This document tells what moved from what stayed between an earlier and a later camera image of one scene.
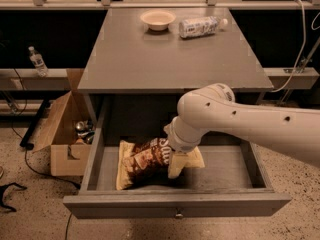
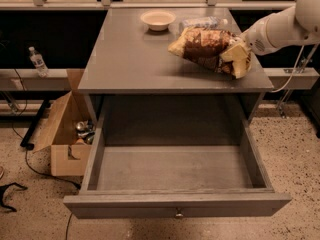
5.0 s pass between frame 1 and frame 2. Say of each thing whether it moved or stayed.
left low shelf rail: stayed
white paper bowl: stayed
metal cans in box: stayed
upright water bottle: stayed
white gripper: moved
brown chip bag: moved
